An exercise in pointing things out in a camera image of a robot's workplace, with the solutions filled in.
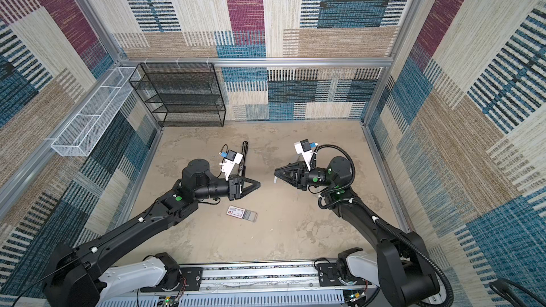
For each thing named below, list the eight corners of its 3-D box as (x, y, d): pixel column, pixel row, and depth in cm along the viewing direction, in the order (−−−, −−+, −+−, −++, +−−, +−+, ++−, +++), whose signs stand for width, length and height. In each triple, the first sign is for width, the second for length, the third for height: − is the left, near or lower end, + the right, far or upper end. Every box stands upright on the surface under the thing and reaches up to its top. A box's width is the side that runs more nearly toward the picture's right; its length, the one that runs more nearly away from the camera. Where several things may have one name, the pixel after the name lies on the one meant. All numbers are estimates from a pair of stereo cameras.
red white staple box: (227, 214, 90) (226, 212, 88) (230, 207, 92) (229, 205, 90) (242, 218, 89) (242, 216, 87) (245, 210, 91) (244, 208, 89)
